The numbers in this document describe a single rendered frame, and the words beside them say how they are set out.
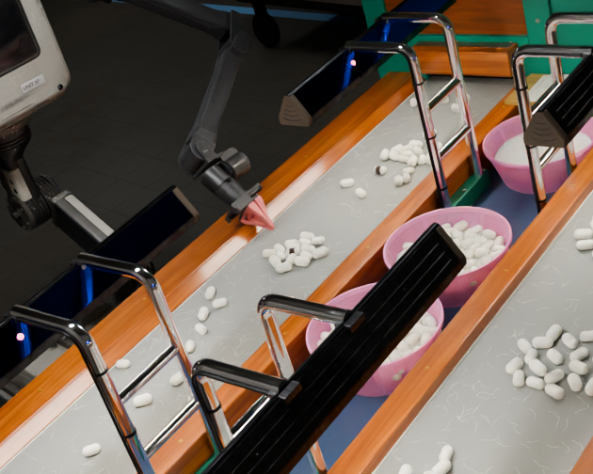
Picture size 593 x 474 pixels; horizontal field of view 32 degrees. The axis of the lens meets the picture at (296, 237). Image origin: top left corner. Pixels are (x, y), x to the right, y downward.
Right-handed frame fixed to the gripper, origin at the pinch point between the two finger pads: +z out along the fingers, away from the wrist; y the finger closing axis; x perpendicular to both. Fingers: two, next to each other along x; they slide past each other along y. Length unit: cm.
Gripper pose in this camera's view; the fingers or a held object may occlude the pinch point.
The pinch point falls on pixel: (270, 226)
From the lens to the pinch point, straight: 241.2
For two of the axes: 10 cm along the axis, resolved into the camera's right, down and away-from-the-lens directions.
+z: 7.5, 6.4, -1.8
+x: -2.9, 5.6, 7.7
